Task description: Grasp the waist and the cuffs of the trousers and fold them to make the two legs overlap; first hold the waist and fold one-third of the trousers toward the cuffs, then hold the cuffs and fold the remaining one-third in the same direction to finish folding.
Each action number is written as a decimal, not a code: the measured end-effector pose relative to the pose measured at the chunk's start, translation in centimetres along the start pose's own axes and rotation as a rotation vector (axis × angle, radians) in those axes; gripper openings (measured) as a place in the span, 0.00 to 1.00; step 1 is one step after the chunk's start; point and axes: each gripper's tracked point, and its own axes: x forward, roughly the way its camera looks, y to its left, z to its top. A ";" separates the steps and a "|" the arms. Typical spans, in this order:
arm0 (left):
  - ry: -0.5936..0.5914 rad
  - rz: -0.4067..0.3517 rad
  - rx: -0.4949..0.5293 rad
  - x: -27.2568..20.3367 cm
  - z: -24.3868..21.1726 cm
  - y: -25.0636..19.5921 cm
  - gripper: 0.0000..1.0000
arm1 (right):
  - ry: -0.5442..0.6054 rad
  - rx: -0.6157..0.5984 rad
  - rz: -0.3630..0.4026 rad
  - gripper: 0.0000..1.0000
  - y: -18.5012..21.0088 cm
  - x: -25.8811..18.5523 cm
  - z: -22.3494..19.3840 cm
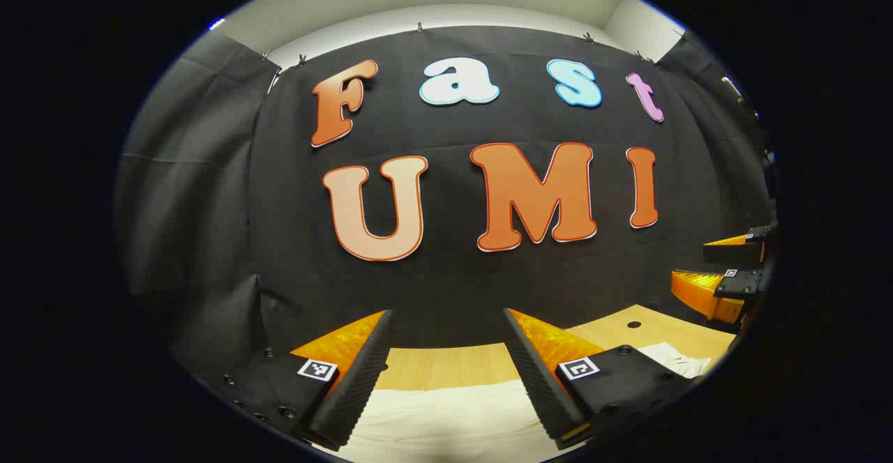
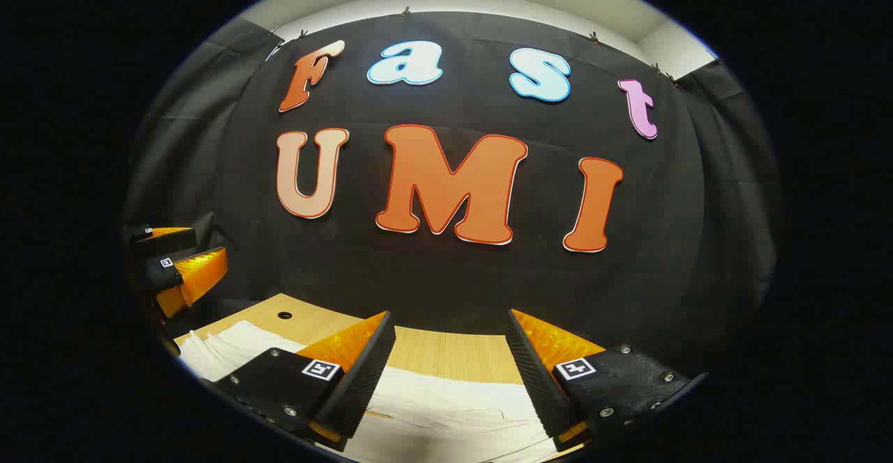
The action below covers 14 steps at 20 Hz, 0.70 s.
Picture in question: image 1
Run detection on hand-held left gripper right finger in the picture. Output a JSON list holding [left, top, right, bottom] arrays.
[[502, 307, 700, 451]]

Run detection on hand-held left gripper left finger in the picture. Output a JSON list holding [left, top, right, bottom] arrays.
[[197, 310, 394, 451]]

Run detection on white jeans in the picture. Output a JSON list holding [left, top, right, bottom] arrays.
[[317, 343, 712, 463]]

